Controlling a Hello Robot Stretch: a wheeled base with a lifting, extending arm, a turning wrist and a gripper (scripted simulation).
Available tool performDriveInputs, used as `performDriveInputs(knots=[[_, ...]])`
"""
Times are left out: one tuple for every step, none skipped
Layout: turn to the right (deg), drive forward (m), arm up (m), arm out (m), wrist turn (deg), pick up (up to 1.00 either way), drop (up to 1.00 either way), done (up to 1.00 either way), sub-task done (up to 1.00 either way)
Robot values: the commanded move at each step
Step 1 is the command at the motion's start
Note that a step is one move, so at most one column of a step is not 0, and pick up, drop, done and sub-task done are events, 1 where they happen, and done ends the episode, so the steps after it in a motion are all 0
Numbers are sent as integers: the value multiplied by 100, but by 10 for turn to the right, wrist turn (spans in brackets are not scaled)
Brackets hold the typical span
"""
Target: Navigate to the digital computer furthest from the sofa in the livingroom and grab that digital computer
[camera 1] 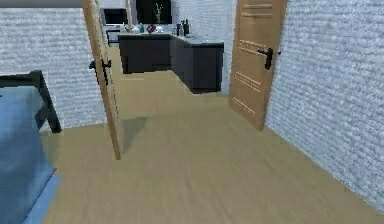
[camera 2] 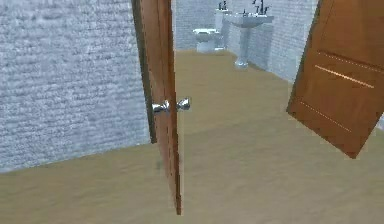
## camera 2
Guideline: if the black sink faucet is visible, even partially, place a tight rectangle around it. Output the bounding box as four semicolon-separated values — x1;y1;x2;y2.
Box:
251;0;271;16

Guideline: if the white pedestal sink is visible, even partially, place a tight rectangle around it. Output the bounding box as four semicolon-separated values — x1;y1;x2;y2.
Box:
223;12;275;69

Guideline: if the silver round door knob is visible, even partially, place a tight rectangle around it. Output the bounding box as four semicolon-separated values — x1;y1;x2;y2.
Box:
176;97;192;112
151;100;171;114

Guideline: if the white toilet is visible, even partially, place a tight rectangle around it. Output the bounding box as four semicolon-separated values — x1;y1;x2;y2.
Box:
192;8;232;54

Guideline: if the brown wooden room door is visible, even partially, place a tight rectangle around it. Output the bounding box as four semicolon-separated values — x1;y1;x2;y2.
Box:
130;0;183;216

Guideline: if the brown wooden panelled door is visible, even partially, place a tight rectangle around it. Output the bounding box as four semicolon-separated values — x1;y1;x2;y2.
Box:
286;0;384;160

